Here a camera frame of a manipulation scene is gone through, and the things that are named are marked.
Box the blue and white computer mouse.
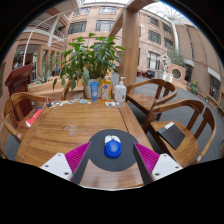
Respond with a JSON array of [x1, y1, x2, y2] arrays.
[[103, 134, 123, 159]]

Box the white figure statue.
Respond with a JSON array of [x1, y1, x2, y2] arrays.
[[160, 53, 173, 74]]

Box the yellow flowering plant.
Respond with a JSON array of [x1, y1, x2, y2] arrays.
[[188, 79, 200, 95]]

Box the clear plastic packet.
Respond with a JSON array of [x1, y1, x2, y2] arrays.
[[104, 101, 120, 108]]

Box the blue tube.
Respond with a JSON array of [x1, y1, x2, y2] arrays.
[[89, 81, 100, 103]]

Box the dark red wooden lectern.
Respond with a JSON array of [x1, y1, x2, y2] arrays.
[[4, 64, 34, 116]]

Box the green plant in white pot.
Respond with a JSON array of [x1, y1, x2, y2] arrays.
[[52, 32, 127, 99]]

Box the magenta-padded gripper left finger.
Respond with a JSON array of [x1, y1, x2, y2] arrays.
[[39, 142, 92, 185]]

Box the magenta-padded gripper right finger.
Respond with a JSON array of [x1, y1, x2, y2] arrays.
[[132, 142, 184, 186]]

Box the white pump bottle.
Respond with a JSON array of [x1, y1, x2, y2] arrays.
[[114, 76, 128, 103]]

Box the yellow liquid bottle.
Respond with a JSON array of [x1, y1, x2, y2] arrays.
[[100, 74, 113, 102]]

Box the wooden armchair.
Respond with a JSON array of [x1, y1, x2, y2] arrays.
[[142, 98, 218, 168], [125, 78, 178, 116], [1, 92, 54, 148], [62, 79, 85, 101]]

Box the round dark grey mouse pad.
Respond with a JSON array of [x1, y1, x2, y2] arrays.
[[87, 128, 139, 173]]

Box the black notebook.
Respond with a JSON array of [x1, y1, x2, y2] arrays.
[[157, 121, 186, 150]]

